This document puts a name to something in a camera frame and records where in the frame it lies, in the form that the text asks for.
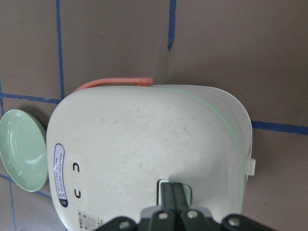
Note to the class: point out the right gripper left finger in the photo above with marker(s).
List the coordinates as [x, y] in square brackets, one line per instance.
[167, 196]

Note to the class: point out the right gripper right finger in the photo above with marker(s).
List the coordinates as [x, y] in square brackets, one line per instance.
[181, 196]

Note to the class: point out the green plate on left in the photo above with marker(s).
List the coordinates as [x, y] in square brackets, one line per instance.
[23, 149]

